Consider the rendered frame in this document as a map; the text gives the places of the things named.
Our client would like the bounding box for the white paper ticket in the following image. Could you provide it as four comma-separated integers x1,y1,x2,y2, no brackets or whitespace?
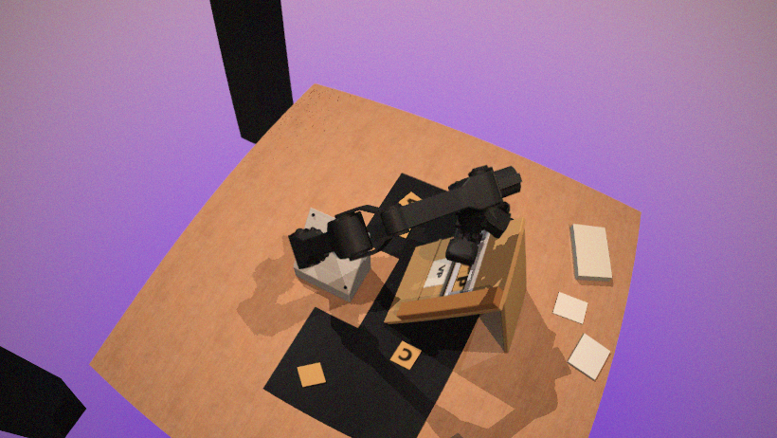
424,258,452,288

